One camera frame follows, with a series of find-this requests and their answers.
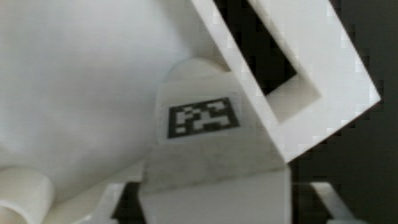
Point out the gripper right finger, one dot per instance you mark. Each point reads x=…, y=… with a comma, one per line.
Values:
x=319, y=205

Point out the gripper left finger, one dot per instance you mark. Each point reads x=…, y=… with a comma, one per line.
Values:
x=118, y=209

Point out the white table leg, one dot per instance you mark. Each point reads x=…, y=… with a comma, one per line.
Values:
x=216, y=175

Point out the white square tabletop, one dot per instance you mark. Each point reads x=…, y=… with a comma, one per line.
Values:
x=88, y=53

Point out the white L-shaped obstacle wall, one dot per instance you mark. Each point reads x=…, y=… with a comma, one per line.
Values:
x=327, y=95

